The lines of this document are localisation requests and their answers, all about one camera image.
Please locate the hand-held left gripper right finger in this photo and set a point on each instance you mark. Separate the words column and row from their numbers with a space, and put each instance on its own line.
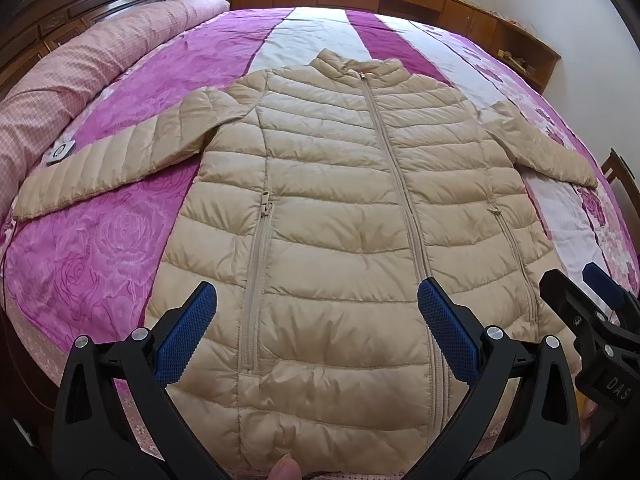
column 450, row 330

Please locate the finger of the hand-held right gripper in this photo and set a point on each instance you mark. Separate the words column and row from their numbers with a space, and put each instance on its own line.
column 602, row 280
column 565, row 297

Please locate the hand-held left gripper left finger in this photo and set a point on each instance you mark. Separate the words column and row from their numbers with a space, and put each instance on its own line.
column 185, row 330

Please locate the beige down jacket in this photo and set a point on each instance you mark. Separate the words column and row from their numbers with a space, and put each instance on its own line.
column 325, row 210

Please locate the person's right hand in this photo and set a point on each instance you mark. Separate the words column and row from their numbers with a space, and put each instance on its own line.
column 588, row 405

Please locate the person's left hand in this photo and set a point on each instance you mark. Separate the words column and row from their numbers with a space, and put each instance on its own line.
column 286, row 467

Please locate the pink floral striped blanket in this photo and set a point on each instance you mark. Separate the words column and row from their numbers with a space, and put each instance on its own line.
column 100, row 260

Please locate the wooden chair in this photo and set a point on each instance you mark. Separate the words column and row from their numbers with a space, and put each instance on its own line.
column 617, row 170

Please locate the small white device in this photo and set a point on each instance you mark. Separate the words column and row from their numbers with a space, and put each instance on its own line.
column 60, row 152

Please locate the small items on shelf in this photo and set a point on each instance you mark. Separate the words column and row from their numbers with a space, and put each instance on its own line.
column 515, row 58

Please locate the pink pillow roll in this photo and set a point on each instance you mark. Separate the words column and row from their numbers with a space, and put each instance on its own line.
column 75, row 60

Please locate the dark wooden headboard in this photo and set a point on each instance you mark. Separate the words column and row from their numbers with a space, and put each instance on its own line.
column 75, row 5

